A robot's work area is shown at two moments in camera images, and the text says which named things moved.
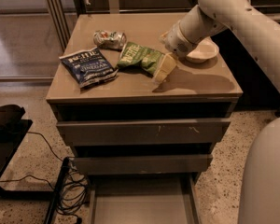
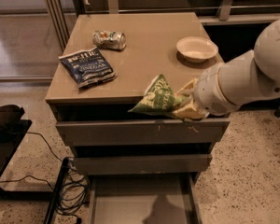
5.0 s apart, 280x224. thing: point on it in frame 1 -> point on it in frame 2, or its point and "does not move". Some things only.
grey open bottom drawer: x=144 y=198 does not move
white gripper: x=176 y=43 -> x=210 y=92
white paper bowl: x=205 y=49 does not move
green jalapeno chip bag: x=137 y=55 -> x=159 y=99
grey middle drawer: x=110 y=164 does not move
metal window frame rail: x=58 y=14 does not move
